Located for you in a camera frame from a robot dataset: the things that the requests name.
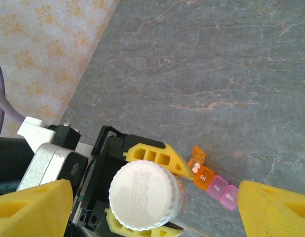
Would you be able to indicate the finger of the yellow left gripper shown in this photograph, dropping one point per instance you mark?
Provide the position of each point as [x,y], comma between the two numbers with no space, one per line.
[167,158]
[132,233]

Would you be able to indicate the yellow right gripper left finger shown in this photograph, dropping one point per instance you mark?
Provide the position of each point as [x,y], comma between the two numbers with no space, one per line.
[31,212]

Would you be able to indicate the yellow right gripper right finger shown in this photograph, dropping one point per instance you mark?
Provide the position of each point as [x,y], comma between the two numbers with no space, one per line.
[273,212]

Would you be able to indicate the white ribbed bottle cap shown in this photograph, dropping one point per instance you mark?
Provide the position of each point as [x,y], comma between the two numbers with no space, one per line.
[142,195]

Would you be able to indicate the white vitamin pill bottle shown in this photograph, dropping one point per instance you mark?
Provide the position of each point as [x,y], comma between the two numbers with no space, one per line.
[182,195]

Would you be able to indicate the orange and pink pill organizer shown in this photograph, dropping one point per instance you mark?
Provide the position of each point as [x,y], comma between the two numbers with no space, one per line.
[211,185]

